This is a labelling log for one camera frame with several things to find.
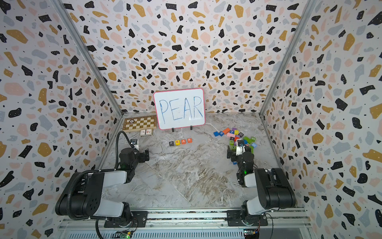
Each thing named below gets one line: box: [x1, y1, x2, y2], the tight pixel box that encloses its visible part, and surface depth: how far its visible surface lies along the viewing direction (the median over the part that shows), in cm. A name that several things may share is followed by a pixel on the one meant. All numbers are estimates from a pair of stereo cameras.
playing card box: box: [139, 128, 153, 137], surface depth 109 cm
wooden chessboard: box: [122, 115, 158, 132], surface depth 114 cm
